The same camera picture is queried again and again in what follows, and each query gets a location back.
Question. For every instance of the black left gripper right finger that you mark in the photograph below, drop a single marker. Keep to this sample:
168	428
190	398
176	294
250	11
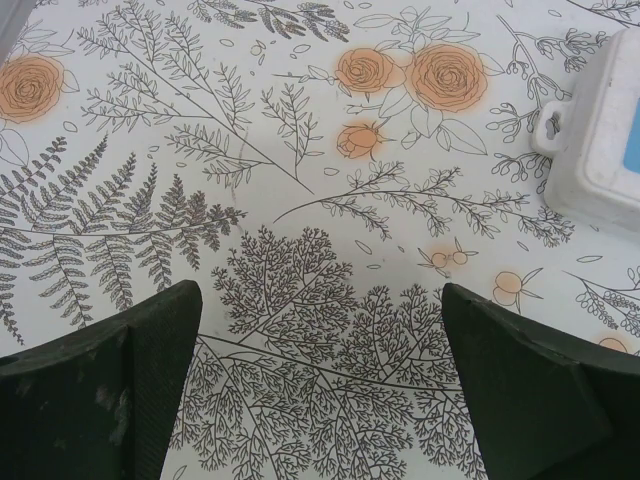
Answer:
540	400

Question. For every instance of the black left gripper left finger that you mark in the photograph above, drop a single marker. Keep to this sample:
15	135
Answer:
75	400

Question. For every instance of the white multicolour power strip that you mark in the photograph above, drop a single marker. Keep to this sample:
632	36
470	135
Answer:
590	150

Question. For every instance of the floral print tablecloth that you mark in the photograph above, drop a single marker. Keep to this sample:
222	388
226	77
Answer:
300	200

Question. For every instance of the aluminium cage frame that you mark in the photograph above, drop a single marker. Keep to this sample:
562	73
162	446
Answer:
10	20

